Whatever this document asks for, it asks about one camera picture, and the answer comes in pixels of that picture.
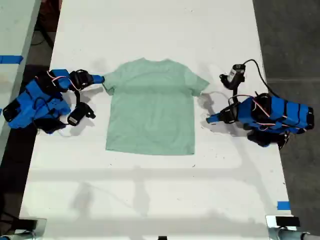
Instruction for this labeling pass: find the pale green T-shirt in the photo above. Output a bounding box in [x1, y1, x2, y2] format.
[101, 57, 211, 157]

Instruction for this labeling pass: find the long blue tape strip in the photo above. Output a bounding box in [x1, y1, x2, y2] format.
[0, 55, 24, 65]

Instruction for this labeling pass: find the short blue tape strip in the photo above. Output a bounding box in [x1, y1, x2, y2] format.
[276, 200, 292, 211]

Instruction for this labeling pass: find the metal clamp plate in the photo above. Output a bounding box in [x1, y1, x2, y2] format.
[265, 214, 301, 240]

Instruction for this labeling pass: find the small black box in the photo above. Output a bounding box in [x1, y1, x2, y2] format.
[17, 219, 38, 230]
[275, 216, 301, 227]

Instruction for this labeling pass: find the grey metal pipe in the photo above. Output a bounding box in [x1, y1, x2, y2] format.
[0, 231, 35, 240]
[268, 227, 320, 240]

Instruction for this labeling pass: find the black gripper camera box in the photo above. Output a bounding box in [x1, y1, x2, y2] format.
[219, 63, 247, 89]
[66, 102, 97, 127]

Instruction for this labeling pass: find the black camera cable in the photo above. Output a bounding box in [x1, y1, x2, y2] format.
[242, 58, 279, 97]

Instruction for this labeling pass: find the black floor cable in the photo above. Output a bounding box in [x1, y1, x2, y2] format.
[30, 13, 55, 51]

